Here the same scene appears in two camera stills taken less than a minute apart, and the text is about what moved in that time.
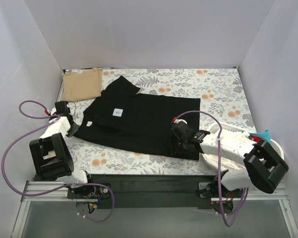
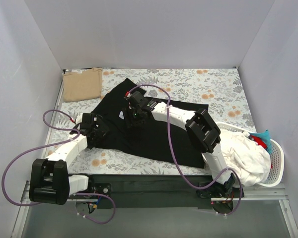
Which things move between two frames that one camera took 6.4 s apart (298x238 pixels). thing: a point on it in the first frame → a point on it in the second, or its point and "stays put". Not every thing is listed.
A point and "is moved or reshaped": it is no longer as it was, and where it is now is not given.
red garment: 256,138 stays put
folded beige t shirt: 81,86 stays put
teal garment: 262,135 stays put
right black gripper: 177,145 → 133,121
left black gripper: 72,129 → 99,131
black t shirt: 120,118 is moved or reshaped
